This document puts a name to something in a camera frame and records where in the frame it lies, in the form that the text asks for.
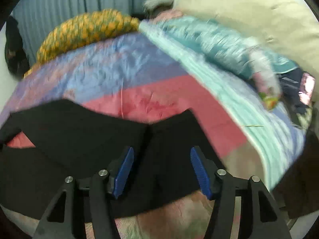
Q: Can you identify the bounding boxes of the black pants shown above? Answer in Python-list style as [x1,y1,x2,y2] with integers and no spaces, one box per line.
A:
[1,99,223,219]

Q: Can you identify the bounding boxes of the dark hanging bag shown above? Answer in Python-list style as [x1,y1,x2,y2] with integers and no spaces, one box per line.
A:
[4,15,30,80]

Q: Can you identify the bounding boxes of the colourful satin bed quilt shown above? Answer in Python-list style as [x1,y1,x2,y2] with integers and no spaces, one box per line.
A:
[1,24,305,238]

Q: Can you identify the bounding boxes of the teal floral blanket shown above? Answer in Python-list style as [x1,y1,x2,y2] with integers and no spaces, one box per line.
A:
[156,16,298,79]

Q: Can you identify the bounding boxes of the yellow floral green pillow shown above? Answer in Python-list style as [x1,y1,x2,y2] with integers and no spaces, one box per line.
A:
[24,9,140,77]

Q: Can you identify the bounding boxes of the beige cushion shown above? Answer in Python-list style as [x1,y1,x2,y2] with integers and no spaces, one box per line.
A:
[176,0,318,78]

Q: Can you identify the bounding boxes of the grey-blue curtain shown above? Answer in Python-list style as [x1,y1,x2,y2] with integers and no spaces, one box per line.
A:
[12,0,145,64]

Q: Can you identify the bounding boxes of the grey knitted cloth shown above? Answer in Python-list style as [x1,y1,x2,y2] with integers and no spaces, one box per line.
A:
[143,0,174,19]

